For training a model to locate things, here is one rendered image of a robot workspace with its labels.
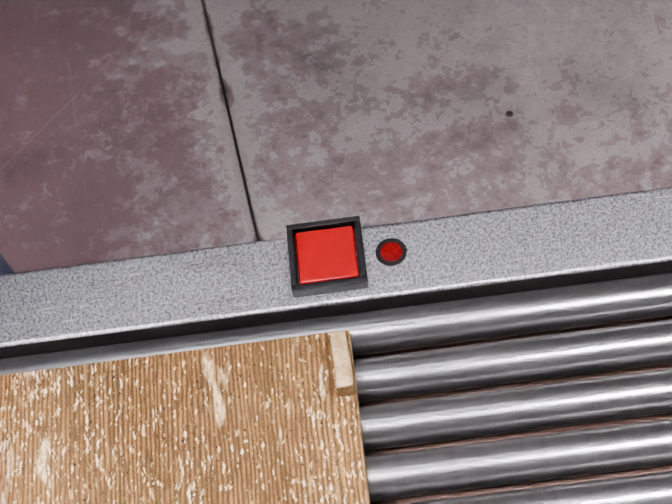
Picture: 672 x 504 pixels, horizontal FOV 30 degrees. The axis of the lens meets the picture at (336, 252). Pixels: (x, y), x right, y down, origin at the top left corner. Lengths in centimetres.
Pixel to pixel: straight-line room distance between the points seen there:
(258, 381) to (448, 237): 25
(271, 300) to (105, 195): 125
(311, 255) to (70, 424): 29
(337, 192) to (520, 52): 48
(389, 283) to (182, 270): 21
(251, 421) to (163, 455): 9
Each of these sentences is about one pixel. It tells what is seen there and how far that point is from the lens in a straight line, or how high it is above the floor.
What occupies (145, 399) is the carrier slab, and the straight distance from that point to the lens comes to 122.
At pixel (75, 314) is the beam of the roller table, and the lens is 130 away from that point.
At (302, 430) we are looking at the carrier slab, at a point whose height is 94.
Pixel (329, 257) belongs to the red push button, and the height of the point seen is 93.
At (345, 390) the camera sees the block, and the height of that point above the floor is 95.
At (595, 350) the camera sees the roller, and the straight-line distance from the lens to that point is 123.
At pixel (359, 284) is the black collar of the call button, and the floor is 93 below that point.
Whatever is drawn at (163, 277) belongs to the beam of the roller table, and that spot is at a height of 91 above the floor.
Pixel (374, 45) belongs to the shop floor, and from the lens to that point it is 258.
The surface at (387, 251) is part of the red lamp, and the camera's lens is 127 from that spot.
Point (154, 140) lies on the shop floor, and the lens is 252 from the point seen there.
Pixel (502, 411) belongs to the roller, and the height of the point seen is 92.
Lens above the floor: 203
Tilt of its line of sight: 61 degrees down
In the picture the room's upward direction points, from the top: 11 degrees counter-clockwise
